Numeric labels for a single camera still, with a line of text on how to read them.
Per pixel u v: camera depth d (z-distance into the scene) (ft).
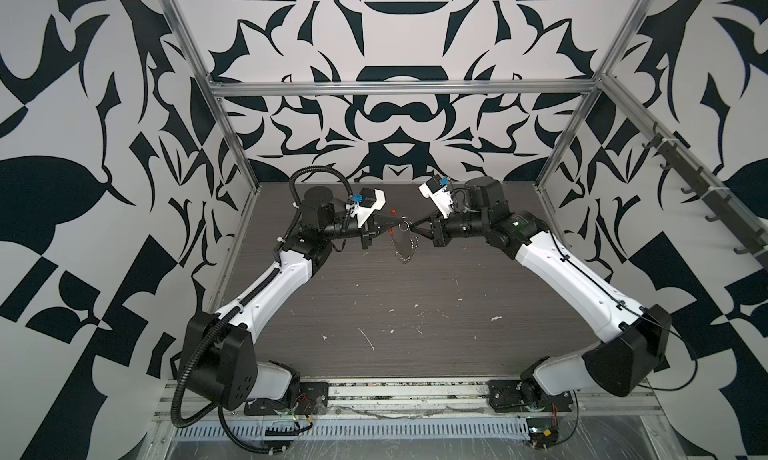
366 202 1.94
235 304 1.45
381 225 2.19
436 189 2.08
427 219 2.17
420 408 2.43
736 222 1.80
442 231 2.06
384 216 2.21
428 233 2.25
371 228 2.10
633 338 1.30
